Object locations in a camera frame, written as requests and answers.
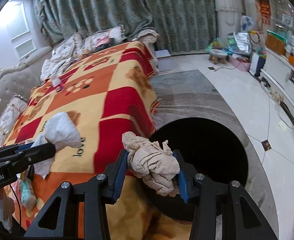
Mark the white lace covered appliance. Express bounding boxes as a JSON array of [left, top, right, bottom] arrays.
[[215, 0, 244, 45]]

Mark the cylindrical bolster pillow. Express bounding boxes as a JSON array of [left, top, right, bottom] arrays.
[[0, 95, 27, 148]]

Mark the small wooden stool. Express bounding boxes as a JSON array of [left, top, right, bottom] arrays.
[[209, 49, 228, 64]]

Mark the patterned fleece blanket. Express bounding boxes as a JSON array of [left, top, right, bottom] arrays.
[[5, 41, 187, 239]]

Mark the brown paper gift bag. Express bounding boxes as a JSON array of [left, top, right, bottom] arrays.
[[265, 30, 286, 55]]

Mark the beige tissue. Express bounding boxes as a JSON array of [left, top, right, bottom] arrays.
[[122, 132, 180, 197]]

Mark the grey tufted headboard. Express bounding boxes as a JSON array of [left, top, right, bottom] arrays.
[[0, 47, 52, 116]]

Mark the white quilted bedding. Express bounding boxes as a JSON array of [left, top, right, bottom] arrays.
[[40, 33, 83, 83]]

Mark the teal tissue pack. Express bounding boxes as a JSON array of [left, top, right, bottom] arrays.
[[20, 172, 37, 210]]

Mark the floral pillow with clothes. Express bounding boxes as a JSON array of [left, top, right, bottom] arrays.
[[82, 25, 126, 52]]

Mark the white tv cabinet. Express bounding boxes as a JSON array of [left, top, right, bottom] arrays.
[[260, 48, 294, 128]]

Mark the black round trash bin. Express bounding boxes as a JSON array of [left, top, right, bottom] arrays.
[[146, 123, 249, 222]]

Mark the grey patterned rug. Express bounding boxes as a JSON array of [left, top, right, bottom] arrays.
[[145, 70, 278, 239]]

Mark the silver foil bag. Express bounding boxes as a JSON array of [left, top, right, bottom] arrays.
[[233, 32, 252, 56]]

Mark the white pink pill bottle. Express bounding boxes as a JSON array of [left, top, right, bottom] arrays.
[[50, 74, 63, 93]]

